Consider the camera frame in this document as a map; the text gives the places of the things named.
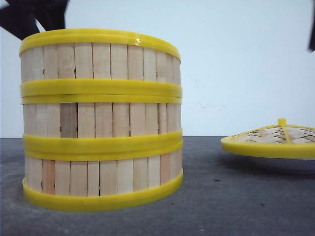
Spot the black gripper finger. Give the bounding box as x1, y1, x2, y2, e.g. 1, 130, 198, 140
36, 0, 68, 31
0, 0, 39, 40
308, 0, 315, 52

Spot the bamboo steamer basket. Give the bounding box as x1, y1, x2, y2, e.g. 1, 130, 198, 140
20, 29, 182, 104
23, 102, 183, 161
23, 149, 183, 211

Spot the woven bamboo steamer lid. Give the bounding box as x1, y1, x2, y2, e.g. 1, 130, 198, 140
220, 118, 315, 160

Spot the white plate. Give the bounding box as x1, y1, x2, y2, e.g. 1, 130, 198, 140
246, 156, 315, 174

